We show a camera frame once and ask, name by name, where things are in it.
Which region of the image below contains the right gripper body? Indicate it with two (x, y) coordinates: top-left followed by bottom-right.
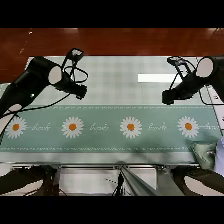
(161, 74), (199, 106)

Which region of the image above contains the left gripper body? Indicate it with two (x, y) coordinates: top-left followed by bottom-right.
(53, 77), (89, 101)

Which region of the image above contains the pale green garment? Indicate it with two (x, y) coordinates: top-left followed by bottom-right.
(191, 141), (220, 173)

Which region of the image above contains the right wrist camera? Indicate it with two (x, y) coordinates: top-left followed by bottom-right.
(166, 55), (188, 74)

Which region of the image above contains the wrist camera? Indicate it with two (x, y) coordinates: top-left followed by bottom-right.
(62, 47), (85, 68)
(166, 55), (188, 74)

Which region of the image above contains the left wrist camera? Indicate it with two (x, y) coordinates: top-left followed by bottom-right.
(62, 47), (85, 68)

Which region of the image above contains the silver frame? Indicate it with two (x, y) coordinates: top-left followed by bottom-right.
(0, 161), (224, 197)

